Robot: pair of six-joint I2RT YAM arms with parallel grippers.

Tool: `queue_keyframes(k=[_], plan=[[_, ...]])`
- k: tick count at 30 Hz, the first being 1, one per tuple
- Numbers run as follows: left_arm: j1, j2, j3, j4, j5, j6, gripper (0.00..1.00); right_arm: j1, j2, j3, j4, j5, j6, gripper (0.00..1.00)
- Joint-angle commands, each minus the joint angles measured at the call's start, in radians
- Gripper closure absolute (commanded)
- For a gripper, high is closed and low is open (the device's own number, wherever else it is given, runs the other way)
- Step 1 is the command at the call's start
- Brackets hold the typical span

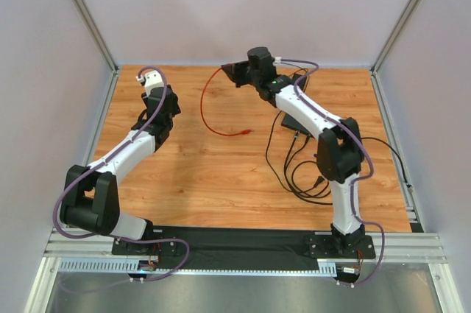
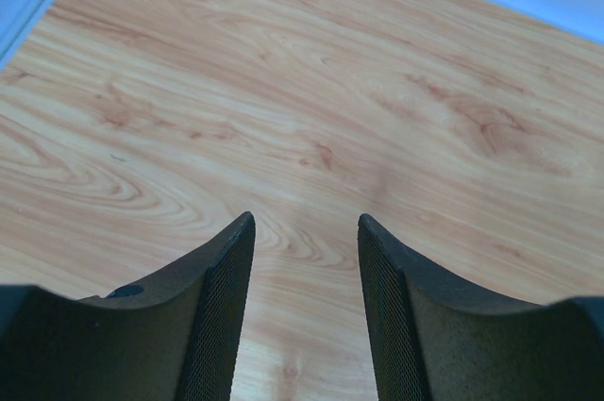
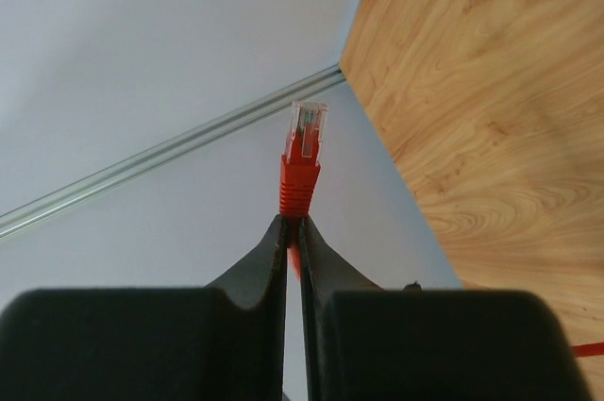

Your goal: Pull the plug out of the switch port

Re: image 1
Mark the left aluminium frame post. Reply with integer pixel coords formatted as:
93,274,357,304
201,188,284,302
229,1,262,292
72,0,118,72

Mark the black adapter power cord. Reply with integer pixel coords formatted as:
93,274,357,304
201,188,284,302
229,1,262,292
265,112,325,196

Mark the right aluminium frame post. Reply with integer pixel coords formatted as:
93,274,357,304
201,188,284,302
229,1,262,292
370,0,445,73

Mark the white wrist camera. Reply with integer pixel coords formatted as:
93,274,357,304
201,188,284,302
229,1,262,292
273,57,283,65
136,70,164,96

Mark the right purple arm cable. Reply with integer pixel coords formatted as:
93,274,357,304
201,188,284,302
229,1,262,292
281,59,386,288

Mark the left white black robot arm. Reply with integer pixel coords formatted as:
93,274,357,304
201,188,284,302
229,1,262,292
53,85,181,242

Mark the grey slotted cable duct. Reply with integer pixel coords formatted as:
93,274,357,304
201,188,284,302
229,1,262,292
57,258,360,278

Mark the black cloth strip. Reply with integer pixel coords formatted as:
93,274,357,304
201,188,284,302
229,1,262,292
155,226,319,272

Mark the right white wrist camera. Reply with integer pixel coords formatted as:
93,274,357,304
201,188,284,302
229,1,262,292
273,57,283,65

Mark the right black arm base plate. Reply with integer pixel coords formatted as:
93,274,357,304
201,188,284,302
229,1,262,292
303,233,376,259

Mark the black network switch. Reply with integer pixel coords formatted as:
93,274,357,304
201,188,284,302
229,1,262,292
281,113,311,136

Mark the thin black adapter lead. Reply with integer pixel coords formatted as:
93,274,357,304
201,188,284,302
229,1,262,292
285,63,309,91

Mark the aluminium frame post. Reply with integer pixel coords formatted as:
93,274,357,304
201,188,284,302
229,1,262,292
370,0,445,73
72,0,118,72

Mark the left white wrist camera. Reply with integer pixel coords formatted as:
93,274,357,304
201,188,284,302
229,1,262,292
136,70,164,96

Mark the black power adapter brick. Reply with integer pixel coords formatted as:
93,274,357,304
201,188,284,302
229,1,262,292
291,73,309,91

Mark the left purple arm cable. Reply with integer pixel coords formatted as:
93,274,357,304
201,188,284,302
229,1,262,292
53,66,191,294

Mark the black side cable loop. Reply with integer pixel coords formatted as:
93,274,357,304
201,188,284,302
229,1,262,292
360,137,413,191

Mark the aluminium front rail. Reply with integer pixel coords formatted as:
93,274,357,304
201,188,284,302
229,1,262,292
44,226,447,264

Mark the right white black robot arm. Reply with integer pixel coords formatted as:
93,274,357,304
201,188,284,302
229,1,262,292
221,46,365,254

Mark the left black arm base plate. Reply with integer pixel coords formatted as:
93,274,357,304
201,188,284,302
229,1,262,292
111,228,179,256

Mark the red ethernet cable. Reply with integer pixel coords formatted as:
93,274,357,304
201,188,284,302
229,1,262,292
200,68,253,138

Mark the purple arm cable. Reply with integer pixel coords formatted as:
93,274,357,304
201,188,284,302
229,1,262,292
281,59,386,288
53,66,191,294

